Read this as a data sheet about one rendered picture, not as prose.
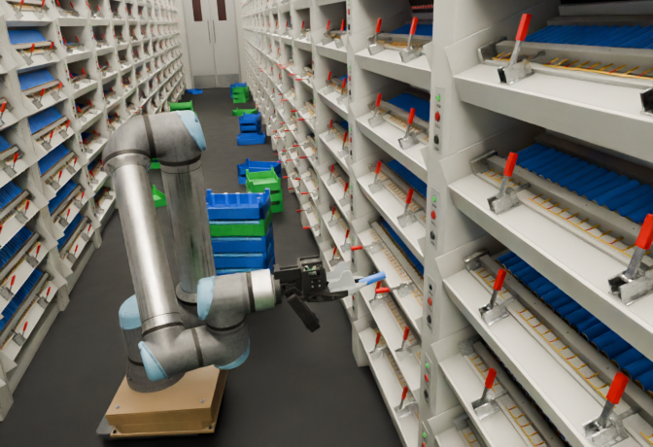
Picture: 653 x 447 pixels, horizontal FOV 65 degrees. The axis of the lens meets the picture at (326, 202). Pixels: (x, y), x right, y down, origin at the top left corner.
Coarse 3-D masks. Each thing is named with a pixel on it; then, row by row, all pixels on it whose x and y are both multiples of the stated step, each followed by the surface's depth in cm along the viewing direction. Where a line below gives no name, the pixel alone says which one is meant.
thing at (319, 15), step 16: (320, 16) 213; (336, 16) 214; (320, 64) 220; (336, 64) 221; (320, 112) 226; (320, 144) 231; (320, 160) 234; (320, 192) 240; (320, 240) 254; (320, 256) 259
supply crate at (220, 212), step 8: (208, 192) 241; (208, 200) 243; (216, 200) 244; (232, 200) 244; (240, 200) 244; (248, 200) 243; (256, 200) 243; (264, 200) 243; (208, 208) 225; (216, 208) 224; (224, 208) 224; (232, 208) 224; (240, 208) 224; (248, 208) 224; (256, 208) 223; (264, 208) 227; (208, 216) 226; (216, 216) 226; (224, 216) 226; (232, 216) 225; (240, 216) 225; (248, 216) 225; (256, 216) 225; (264, 216) 227
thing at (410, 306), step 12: (372, 216) 170; (360, 228) 171; (360, 240) 170; (372, 240) 163; (384, 264) 148; (396, 276) 140; (396, 300) 136; (408, 300) 128; (420, 300) 127; (408, 312) 124; (420, 312) 123; (420, 324) 114; (420, 336) 119
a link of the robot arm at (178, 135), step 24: (144, 120) 131; (168, 120) 132; (192, 120) 134; (168, 144) 132; (192, 144) 135; (168, 168) 137; (192, 168) 139; (168, 192) 141; (192, 192) 142; (192, 216) 144; (192, 240) 148; (192, 264) 151; (192, 288) 155; (192, 312) 157
